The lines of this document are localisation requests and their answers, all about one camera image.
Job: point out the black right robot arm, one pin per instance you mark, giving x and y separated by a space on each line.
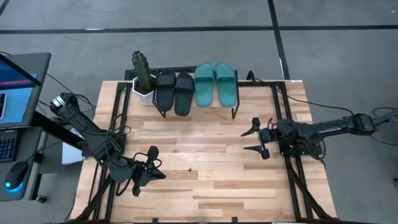
329 127

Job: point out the teal rubber slide sandal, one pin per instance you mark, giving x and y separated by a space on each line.
204 87
226 87

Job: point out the grey laptop with blue screen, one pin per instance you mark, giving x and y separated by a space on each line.
18 105

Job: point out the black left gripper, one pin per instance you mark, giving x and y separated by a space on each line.
140 175

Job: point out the black aluminium rail frame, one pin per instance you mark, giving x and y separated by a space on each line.
124 84
278 83

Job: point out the black computer mouse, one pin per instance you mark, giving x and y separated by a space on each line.
17 174

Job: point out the black rubber slide sandal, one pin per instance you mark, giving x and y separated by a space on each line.
165 91
184 96

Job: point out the wooden shelf with black legs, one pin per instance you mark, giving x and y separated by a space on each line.
214 108

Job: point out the black caster wheel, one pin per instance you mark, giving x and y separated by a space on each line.
41 199

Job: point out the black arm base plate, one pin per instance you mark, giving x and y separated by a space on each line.
315 152

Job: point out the white hexagonal plant pot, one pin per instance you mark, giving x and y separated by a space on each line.
144 99

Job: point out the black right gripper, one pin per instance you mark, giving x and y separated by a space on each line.
269 137

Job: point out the black keyboard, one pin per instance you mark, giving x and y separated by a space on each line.
7 147

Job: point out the green cactus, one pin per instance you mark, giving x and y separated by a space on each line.
141 70

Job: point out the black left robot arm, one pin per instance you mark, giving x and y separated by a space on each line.
93 137

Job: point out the white box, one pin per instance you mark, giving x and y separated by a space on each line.
70 155

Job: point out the grey floor bracket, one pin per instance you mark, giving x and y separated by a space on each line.
390 118

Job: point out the small black table clamp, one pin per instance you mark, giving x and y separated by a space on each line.
155 220
234 220

